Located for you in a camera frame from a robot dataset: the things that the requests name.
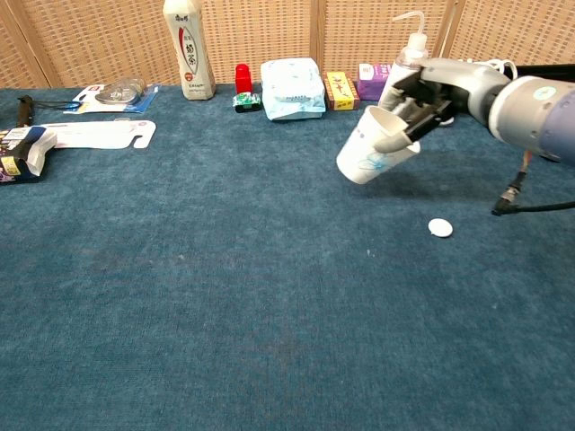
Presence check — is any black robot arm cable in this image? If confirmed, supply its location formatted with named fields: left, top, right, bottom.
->
left=491, top=150, right=575, bottom=216

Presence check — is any white paper cup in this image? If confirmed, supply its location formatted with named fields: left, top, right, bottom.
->
left=335, top=105, right=422, bottom=185

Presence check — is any beige milk tea bottle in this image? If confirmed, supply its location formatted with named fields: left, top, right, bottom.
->
left=162, top=0, right=217, bottom=101

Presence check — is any small green gum pack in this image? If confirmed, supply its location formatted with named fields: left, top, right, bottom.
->
left=232, top=92, right=262, bottom=113

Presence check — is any light blue wet wipes pack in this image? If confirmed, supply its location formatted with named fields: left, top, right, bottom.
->
left=260, top=57, right=326, bottom=121

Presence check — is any blue table cloth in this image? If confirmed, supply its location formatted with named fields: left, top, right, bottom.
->
left=0, top=83, right=575, bottom=431

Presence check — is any yellow red box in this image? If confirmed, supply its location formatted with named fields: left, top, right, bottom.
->
left=323, top=71, right=360, bottom=111

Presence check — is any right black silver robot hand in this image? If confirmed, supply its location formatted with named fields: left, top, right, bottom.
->
left=376, top=57, right=511, bottom=154

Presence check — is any clear plastic wash bottle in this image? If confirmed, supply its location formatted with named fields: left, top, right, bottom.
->
left=378, top=11, right=430, bottom=109

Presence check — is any white toothbrush package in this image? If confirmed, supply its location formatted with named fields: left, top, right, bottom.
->
left=40, top=119, right=157, bottom=150

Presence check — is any wicker folding screen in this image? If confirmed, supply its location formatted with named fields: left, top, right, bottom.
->
left=0, top=0, right=575, bottom=91

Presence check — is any black stick with strap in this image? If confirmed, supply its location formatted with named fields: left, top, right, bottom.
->
left=16, top=94, right=82, bottom=129

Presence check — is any blue white blister pack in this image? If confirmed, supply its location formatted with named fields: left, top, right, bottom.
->
left=71, top=77, right=162, bottom=114

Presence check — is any purple white box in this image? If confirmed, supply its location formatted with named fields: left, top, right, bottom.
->
left=357, top=63, right=393, bottom=101

